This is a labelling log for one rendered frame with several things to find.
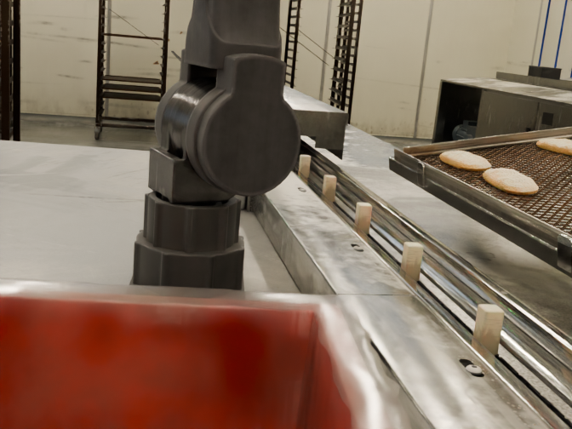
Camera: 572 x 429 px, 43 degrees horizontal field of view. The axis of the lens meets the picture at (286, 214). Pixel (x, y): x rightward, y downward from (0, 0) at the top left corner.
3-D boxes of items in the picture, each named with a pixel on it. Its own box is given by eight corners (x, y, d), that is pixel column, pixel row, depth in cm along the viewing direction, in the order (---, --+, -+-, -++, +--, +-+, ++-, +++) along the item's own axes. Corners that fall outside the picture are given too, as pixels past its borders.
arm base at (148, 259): (140, 270, 63) (121, 324, 51) (144, 177, 61) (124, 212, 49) (241, 276, 64) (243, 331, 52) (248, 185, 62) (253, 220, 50)
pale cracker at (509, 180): (475, 175, 80) (474, 165, 80) (508, 171, 80) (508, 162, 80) (509, 197, 70) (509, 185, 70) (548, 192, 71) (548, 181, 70)
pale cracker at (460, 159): (431, 157, 91) (431, 149, 90) (460, 154, 91) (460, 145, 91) (468, 173, 81) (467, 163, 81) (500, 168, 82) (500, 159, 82)
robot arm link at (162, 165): (147, 206, 57) (170, 224, 53) (152, 74, 55) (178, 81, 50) (253, 203, 62) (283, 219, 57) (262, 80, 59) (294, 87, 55)
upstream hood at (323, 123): (184, 85, 229) (185, 58, 227) (241, 89, 233) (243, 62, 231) (228, 153, 110) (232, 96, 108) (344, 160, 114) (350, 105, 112)
